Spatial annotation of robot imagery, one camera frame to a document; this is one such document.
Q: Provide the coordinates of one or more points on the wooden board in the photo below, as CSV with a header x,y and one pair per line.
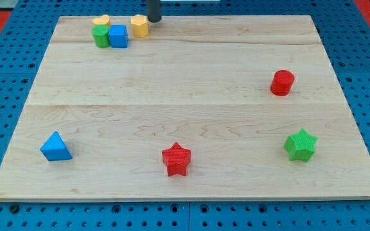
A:
x,y
201,81

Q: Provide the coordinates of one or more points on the red star block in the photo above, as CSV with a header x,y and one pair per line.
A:
x,y
176,159

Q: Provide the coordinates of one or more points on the yellow pentagon block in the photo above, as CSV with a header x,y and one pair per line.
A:
x,y
139,24

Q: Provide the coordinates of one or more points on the red cylinder block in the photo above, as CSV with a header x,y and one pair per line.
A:
x,y
282,82

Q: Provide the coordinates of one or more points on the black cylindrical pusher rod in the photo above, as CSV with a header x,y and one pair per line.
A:
x,y
154,10

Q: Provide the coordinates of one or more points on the blue cube block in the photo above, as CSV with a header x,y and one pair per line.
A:
x,y
118,36

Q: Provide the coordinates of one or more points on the green cylinder block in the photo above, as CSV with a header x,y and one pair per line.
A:
x,y
100,34

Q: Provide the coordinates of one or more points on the green star block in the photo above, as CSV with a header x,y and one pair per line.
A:
x,y
300,146

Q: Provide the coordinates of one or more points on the yellow heart block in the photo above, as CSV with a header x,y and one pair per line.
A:
x,y
102,20

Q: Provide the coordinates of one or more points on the blue triangle block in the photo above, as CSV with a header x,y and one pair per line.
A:
x,y
55,149

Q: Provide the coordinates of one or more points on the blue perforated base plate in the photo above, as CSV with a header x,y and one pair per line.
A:
x,y
345,33

